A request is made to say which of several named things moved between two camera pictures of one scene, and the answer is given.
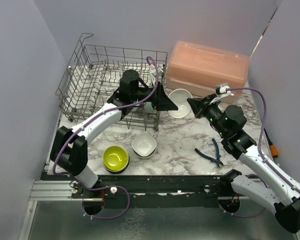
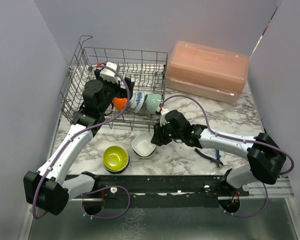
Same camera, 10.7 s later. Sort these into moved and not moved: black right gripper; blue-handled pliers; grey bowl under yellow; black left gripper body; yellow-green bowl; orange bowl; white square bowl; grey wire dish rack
Moved: black left gripper body; orange bowl; black right gripper
Not moved: grey bowl under yellow; blue-handled pliers; yellow-green bowl; white square bowl; grey wire dish rack
